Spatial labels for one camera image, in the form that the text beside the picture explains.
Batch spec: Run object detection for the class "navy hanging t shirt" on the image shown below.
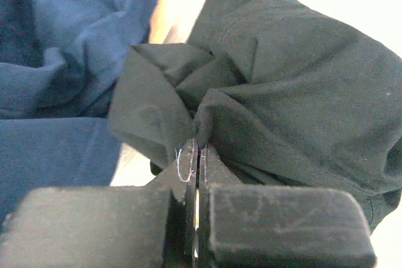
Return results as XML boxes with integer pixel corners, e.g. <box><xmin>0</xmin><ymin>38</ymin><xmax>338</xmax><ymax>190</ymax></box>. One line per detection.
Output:
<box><xmin>1</xmin><ymin>0</ymin><xmax>156</xmax><ymax>218</ymax></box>

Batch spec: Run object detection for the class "black printed t shirt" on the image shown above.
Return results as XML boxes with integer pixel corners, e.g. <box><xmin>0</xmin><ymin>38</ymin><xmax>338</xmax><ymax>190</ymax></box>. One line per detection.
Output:
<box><xmin>109</xmin><ymin>0</ymin><xmax>401</xmax><ymax>229</ymax></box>

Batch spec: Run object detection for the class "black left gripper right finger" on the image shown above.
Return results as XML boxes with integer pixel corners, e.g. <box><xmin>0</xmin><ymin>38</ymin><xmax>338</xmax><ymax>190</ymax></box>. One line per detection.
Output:
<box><xmin>198</xmin><ymin>147</ymin><xmax>377</xmax><ymax>267</ymax></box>

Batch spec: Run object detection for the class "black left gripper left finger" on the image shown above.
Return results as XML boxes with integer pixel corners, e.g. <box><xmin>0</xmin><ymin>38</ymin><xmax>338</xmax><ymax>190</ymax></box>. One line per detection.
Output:
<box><xmin>1</xmin><ymin>140</ymin><xmax>198</xmax><ymax>267</ymax></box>

